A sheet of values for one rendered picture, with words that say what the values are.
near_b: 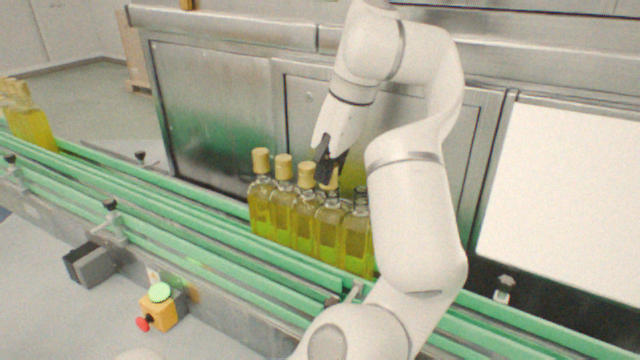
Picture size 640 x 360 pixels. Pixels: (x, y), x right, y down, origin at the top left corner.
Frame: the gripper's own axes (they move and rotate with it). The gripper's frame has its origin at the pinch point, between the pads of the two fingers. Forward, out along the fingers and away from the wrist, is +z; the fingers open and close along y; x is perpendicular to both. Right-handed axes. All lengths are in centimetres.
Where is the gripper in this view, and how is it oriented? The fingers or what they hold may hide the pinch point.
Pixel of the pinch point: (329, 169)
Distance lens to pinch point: 70.6
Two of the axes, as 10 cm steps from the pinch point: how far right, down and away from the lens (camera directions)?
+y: -5.2, 4.3, -7.3
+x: 8.2, 4.8, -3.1
